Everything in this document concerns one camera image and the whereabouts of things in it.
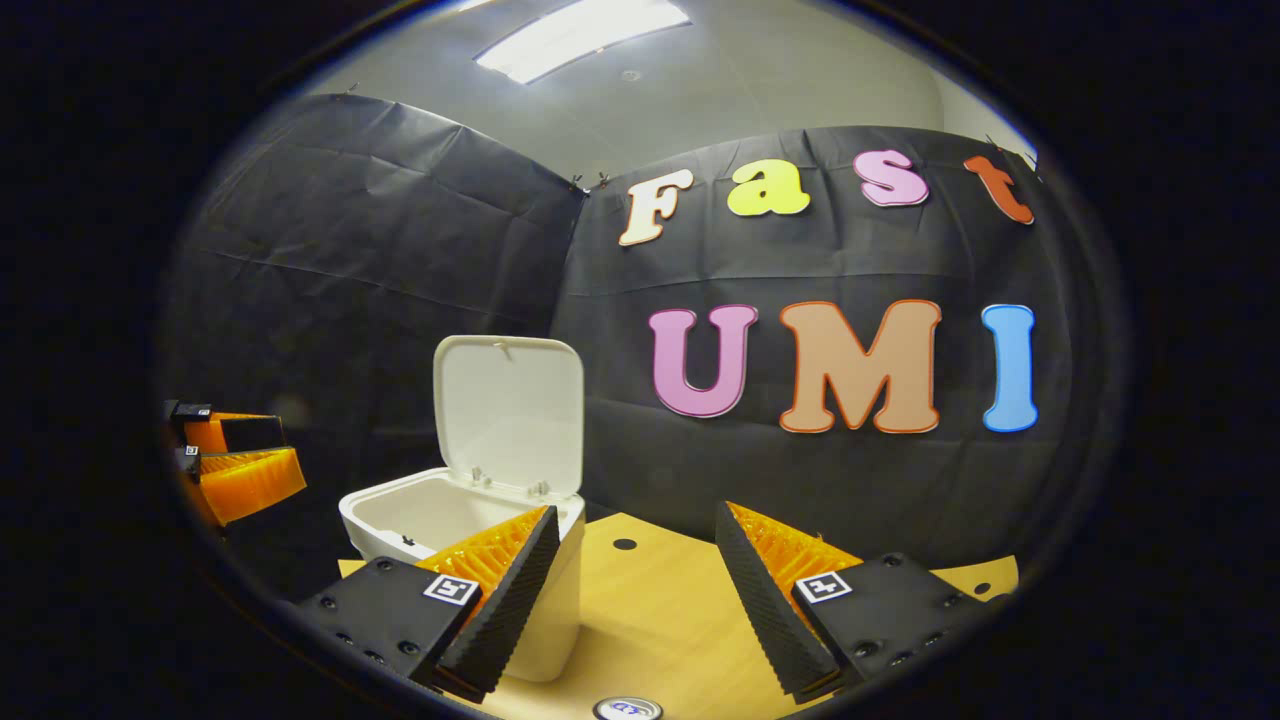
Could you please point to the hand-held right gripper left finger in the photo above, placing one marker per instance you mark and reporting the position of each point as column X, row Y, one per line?
column 510, row 600

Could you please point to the wooden desktop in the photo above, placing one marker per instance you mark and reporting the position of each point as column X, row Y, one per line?
column 660, row 620

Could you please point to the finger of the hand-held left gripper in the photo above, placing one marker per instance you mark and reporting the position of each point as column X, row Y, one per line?
column 250, row 485
column 240, row 432

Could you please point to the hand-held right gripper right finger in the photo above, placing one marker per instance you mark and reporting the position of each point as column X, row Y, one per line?
column 765, row 600

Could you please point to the black backdrop cloth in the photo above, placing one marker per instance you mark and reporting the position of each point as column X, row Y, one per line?
column 400, row 270

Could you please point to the white desktop garbage bin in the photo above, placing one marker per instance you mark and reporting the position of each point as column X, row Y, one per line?
column 510, row 410

